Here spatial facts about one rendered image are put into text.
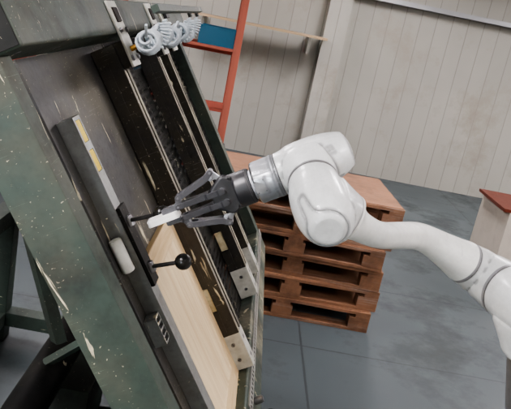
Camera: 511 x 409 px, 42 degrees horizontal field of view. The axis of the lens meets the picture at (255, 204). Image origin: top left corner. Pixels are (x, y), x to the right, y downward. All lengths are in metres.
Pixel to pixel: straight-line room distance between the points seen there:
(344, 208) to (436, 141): 8.85
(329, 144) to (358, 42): 8.30
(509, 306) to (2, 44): 1.12
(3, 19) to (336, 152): 0.65
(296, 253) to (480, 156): 6.05
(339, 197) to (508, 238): 5.19
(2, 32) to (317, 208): 0.62
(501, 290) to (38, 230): 0.96
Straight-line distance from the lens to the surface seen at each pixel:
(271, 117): 9.62
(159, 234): 1.84
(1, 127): 1.26
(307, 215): 1.17
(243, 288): 2.67
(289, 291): 4.63
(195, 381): 1.65
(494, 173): 10.35
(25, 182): 1.27
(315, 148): 1.31
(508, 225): 6.28
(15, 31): 1.23
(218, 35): 7.04
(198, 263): 2.04
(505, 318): 1.52
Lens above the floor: 2.00
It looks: 16 degrees down
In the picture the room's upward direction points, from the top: 12 degrees clockwise
